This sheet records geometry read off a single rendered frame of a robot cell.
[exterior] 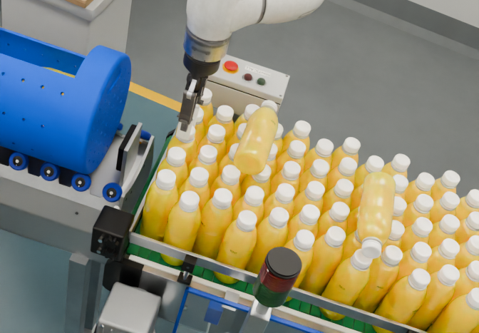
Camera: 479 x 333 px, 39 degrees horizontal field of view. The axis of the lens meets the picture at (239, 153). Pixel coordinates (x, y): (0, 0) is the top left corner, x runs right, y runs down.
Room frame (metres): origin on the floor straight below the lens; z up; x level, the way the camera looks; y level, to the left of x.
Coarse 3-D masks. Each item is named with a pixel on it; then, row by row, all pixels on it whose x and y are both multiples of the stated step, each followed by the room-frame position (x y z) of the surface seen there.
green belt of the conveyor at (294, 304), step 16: (144, 192) 1.06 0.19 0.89; (144, 256) 0.87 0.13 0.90; (160, 256) 0.89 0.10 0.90; (192, 272) 0.87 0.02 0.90; (208, 272) 0.88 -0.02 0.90; (240, 288) 0.87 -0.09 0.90; (288, 304) 0.87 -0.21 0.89; (304, 304) 0.88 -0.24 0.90; (336, 320) 0.87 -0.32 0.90; (352, 320) 0.88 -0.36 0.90
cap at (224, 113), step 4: (220, 108) 1.19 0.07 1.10; (224, 108) 1.20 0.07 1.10; (228, 108) 1.20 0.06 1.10; (220, 112) 1.18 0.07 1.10; (224, 112) 1.19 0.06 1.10; (228, 112) 1.19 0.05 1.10; (232, 112) 1.20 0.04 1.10; (220, 116) 1.18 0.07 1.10; (224, 116) 1.17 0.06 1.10; (228, 116) 1.18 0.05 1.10; (232, 116) 1.19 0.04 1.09; (224, 120) 1.18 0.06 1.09; (228, 120) 1.18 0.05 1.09
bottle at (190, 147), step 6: (174, 138) 1.08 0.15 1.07; (168, 144) 1.08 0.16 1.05; (174, 144) 1.07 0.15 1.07; (180, 144) 1.07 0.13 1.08; (186, 144) 1.07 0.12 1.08; (192, 144) 1.08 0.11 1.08; (168, 150) 1.07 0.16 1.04; (186, 150) 1.06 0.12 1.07; (192, 150) 1.07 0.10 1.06; (186, 156) 1.06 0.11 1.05; (192, 156) 1.07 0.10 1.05; (186, 162) 1.06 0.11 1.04
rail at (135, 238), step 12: (132, 240) 0.86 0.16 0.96; (144, 240) 0.86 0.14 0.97; (156, 240) 0.86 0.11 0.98; (168, 252) 0.86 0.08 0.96; (180, 252) 0.86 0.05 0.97; (192, 252) 0.86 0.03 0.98; (204, 264) 0.86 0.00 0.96; (216, 264) 0.86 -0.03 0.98; (240, 276) 0.86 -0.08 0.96; (252, 276) 0.85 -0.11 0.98; (312, 300) 0.85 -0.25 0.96; (324, 300) 0.85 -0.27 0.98; (336, 312) 0.85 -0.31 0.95; (348, 312) 0.85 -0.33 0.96; (360, 312) 0.85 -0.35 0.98; (372, 324) 0.85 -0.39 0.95; (384, 324) 0.85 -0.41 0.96; (396, 324) 0.85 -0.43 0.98
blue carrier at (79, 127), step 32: (0, 32) 1.21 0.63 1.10; (0, 64) 1.00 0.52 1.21; (32, 64) 1.01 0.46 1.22; (64, 64) 1.21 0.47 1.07; (96, 64) 1.06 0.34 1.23; (128, 64) 1.17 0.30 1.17; (0, 96) 0.95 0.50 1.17; (32, 96) 0.96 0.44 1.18; (64, 96) 0.98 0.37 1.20; (96, 96) 0.99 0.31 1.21; (0, 128) 0.93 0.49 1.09; (32, 128) 0.93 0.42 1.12; (64, 128) 0.94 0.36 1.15; (96, 128) 0.99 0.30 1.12; (64, 160) 0.93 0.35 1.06; (96, 160) 1.01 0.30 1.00
